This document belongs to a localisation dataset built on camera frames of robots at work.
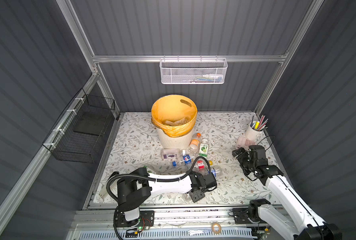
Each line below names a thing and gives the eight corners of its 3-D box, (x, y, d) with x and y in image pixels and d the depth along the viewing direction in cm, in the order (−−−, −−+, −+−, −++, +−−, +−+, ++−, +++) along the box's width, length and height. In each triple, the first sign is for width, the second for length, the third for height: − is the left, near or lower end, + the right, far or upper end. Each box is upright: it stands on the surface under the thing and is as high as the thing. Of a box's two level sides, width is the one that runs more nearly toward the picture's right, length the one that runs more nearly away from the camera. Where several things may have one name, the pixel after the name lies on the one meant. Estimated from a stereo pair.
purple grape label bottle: (161, 161, 96) (160, 157, 91) (162, 153, 100) (161, 148, 95) (181, 161, 96) (181, 157, 91) (181, 153, 100) (181, 148, 95)
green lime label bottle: (199, 159, 97) (199, 156, 93) (197, 141, 106) (198, 138, 102) (209, 159, 97) (210, 156, 93) (206, 141, 106) (207, 138, 102)
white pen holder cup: (245, 141, 105) (251, 132, 97) (242, 130, 112) (247, 120, 103) (257, 141, 105) (264, 132, 97) (253, 130, 112) (259, 120, 103)
